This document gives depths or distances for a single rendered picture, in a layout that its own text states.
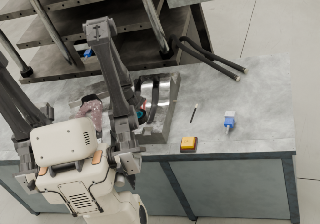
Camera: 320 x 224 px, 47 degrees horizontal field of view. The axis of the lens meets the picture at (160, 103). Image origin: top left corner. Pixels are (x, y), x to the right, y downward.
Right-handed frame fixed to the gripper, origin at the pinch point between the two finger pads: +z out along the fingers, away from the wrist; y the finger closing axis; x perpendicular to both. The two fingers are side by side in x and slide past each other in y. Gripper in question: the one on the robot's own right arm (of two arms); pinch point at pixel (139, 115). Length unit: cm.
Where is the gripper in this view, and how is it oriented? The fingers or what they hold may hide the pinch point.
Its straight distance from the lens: 182.4
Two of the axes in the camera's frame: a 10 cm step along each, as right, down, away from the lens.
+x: 8.2, 1.7, -5.5
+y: -4.8, 7.2, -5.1
